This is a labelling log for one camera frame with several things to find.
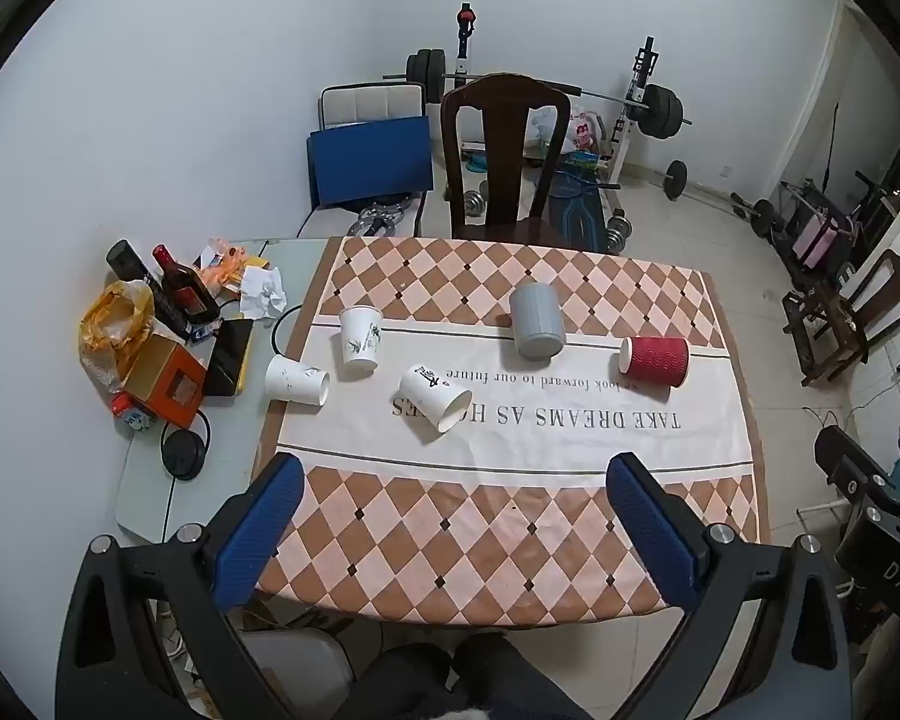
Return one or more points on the small barbell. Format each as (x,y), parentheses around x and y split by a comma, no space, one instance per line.
(675,180)

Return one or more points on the orange wrapper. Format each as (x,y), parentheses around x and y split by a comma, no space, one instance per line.
(221,266)

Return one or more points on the black phone on yellow case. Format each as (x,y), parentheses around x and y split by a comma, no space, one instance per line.
(229,356)

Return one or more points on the dark wooden chair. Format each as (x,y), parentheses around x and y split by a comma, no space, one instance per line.
(504,157)

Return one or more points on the white barbell rack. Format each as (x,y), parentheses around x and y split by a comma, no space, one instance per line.
(634,127)

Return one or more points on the crumpled white paper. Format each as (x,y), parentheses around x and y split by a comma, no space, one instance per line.
(262,292)

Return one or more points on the dark wine bottle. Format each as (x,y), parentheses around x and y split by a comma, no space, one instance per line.
(187,286)

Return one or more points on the white cushioned chair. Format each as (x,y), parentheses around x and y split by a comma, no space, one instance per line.
(360,101)

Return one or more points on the black barbell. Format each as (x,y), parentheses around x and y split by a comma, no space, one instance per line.
(664,111)

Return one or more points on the blue board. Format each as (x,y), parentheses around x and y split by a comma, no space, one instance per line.
(370,163)

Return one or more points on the orange cardboard box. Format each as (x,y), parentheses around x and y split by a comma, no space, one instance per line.
(166,382)

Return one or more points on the red blue packet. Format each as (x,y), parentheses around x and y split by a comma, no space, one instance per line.
(131,412)

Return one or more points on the grey ribbed cup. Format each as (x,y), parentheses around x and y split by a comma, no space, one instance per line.
(536,321)

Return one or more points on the checkered tablecloth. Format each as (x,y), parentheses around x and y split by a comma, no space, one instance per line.
(517,510)

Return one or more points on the chrome dumbbell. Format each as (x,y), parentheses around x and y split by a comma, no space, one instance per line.
(619,232)

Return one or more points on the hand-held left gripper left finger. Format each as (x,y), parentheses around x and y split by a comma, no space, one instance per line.
(259,532)

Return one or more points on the orange plastic bag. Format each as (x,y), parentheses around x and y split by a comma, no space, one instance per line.
(112,330)

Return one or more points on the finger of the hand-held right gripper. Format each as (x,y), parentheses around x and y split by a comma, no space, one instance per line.
(840,450)
(866,495)

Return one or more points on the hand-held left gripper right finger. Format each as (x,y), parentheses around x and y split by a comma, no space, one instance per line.
(652,532)

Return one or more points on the red ribbed paper cup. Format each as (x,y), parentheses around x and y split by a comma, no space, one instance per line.
(656,362)

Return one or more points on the grey stool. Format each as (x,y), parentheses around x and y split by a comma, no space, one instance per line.
(300,667)

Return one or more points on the blue exercise bench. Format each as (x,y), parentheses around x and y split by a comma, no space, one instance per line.
(579,214)

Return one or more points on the white pink plastic bag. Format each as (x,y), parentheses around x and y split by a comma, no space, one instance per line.
(583,131)

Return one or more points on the black bottle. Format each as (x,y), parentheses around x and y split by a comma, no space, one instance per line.
(146,281)

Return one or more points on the brown wooden chair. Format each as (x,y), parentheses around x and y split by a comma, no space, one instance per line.
(862,315)

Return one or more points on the white paper cup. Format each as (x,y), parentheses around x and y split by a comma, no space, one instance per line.
(360,341)
(294,380)
(431,397)

